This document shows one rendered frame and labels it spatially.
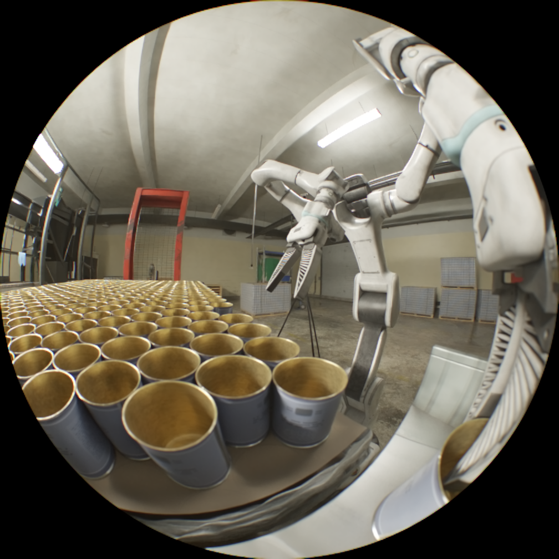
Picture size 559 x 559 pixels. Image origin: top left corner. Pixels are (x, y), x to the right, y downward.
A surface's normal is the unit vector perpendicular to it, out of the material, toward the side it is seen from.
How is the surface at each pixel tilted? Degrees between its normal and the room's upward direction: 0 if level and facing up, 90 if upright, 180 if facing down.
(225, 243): 90
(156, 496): 3
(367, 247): 124
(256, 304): 92
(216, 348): 92
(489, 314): 88
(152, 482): 2
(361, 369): 75
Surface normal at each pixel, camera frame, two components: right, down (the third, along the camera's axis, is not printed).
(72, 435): 1.00, 0.04
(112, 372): 0.75, 0.06
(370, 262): -0.69, 0.55
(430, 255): -0.84, -0.01
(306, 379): -0.10, 0.04
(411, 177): -0.66, 0.37
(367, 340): -0.79, -0.26
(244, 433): 0.36, 0.05
